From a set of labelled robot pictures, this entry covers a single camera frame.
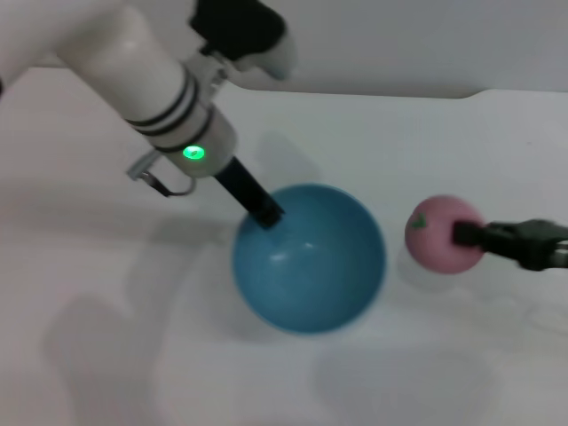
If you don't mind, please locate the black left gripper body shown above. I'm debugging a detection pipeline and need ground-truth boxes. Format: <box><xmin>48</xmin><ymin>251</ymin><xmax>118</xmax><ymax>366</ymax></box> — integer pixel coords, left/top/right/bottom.
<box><xmin>214</xmin><ymin>157</ymin><xmax>276</xmax><ymax>218</ymax></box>

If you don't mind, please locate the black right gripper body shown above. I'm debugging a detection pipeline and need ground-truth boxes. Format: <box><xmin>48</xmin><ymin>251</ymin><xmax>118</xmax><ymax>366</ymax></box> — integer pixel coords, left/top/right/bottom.
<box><xmin>485</xmin><ymin>217</ymin><xmax>568</xmax><ymax>272</ymax></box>

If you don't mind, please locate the pink toy peach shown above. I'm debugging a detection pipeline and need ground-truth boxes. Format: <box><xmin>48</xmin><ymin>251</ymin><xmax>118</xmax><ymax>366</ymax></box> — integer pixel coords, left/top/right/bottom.
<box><xmin>403</xmin><ymin>194</ymin><xmax>487</xmax><ymax>274</ymax></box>

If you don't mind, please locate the blue bowl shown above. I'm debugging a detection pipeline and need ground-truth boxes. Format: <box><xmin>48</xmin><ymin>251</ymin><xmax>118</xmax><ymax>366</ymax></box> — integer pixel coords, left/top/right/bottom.
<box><xmin>230</xmin><ymin>184</ymin><xmax>388</xmax><ymax>336</ymax></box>

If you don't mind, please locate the left arm connector cable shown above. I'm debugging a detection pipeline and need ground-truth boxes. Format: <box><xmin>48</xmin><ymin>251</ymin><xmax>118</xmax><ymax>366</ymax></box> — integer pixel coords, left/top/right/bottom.
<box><xmin>126</xmin><ymin>153</ymin><xmax>196</xmax><ymax>199</ymax></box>

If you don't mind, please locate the black and silver left wrist camera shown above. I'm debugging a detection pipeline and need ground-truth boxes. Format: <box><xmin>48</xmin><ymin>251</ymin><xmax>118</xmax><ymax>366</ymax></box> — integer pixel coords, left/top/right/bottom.
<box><xmin>188</xmin><ymin>0</ymin><xmax>298</xmax><ymax>81</ymax></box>

